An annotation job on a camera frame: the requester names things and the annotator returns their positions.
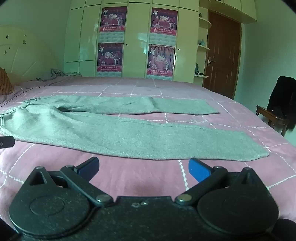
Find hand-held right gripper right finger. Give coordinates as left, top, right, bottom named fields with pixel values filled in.
left=174, top=158, right=264, bottom=207

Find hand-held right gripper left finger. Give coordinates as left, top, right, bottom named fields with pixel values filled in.
left=23, top=157, right=114, bottom=207

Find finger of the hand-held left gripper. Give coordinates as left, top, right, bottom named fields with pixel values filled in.
left=0, top=136, right=16, bottom=148

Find grey pants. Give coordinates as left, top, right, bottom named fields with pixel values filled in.
left=0, top=95, right=270, bottom=162

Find bed with pink checked sheet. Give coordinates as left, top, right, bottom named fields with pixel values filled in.
left=0, top=76, right=296, bottom=232

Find orange patterned pillow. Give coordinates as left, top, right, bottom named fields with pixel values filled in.
left=0, top=67, right=15, bottom=96

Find crumpled grey cloth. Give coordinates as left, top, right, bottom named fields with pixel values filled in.
left=35, top=68, right=82, bottom=82

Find wooden chair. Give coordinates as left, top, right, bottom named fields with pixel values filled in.
left=256, top=105, right=288, bottom=137

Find pale green headboard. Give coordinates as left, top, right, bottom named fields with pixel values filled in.
left=0, top=25, right=58, bottom=86

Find dark garment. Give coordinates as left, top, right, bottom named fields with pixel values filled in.
left=266, top=75, right=296, bottom=132

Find brown wooden door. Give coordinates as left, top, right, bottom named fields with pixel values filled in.
left=203, top=11, right=241, bottom=100

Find pale green wardrobe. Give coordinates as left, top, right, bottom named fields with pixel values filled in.
left=63, top=0, right=212, bottom=86

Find pale green overhead cabinet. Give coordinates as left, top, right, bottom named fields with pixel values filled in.
left=199, top=0, right=258, bottom=24

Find red wall poster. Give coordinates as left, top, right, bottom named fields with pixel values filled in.
left=96, top=42, right=124, bottom=78
left=150, top=7, right=178, bottom=45
left=146, top=44, right=175, bottom=80
left=99, top=6, right=128, bottom=43

